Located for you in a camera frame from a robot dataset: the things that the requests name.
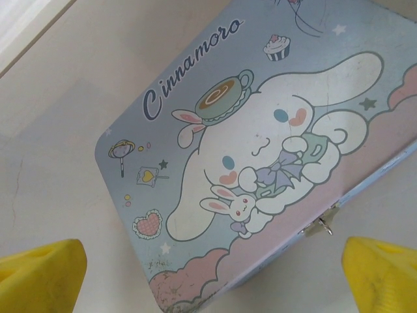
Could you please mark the cartoon bunny tin box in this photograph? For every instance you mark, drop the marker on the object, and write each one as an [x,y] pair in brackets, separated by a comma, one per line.
[260,130]

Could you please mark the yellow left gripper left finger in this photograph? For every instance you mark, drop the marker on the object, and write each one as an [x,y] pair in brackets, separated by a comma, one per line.
[36,280]

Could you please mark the silver tin box latch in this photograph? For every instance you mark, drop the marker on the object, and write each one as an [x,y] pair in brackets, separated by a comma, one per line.
[321,221]

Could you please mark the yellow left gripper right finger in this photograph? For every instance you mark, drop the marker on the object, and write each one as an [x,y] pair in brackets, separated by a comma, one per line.
[384,280]

